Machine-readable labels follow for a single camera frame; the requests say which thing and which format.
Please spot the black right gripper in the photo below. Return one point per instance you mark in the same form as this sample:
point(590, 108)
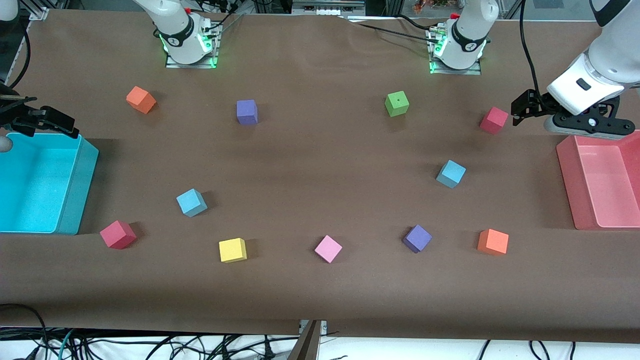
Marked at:
point(15, 116)

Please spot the aluminium frame profile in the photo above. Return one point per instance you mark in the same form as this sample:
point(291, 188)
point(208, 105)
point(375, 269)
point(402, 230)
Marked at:
point(40, 11)

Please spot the purple foam block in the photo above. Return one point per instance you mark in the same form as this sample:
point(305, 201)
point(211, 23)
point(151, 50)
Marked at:
point(417, 238)
point(247, 111)

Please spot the brown paper table cover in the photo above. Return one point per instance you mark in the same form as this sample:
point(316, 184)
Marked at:
point(320, 300)

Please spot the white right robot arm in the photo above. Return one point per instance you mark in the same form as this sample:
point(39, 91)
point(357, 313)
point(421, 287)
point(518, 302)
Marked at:
point(175, 25)

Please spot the green foam block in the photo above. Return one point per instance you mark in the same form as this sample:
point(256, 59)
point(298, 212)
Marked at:
point(397, 102)

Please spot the orange and green clutter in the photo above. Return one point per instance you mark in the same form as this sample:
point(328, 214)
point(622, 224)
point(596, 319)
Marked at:
point(430, 5)

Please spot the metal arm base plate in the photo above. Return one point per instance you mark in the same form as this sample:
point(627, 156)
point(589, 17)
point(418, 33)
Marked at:
point(210, 62)
point(475, 71)

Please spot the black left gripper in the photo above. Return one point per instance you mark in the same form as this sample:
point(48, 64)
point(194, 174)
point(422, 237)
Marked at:
point(541, 104)

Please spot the cyan plastic bin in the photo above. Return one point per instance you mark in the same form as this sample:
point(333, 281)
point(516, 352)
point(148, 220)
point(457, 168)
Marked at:
point(40, 190)

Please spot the yellow foam block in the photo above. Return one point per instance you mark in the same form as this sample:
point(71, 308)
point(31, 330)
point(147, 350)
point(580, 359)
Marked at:
point(231, 250)

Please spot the pink foam block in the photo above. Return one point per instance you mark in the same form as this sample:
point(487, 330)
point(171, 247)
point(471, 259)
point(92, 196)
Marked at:
point(328, 248)

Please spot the grey equipment box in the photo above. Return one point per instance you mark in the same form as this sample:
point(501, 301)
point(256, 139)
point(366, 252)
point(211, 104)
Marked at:
point(325, 7)

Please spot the light blue foam block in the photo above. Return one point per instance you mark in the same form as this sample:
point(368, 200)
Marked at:
point(451, 173)
point(191, 202)

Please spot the red foam block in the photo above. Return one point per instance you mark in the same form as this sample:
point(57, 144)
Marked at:
point(117, 235)
point(494, 121)

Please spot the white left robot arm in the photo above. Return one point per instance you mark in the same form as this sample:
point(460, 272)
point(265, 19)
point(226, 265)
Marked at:
point(470, 30)

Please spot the small metal bracket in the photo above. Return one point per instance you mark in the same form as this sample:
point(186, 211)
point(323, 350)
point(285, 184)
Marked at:
point(322, 327)

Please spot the orange foam block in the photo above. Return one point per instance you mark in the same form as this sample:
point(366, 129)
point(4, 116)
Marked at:
point(493, 242)
point(141, 100)

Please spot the pink plastic bin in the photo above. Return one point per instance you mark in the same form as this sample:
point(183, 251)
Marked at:
point(605, 190)

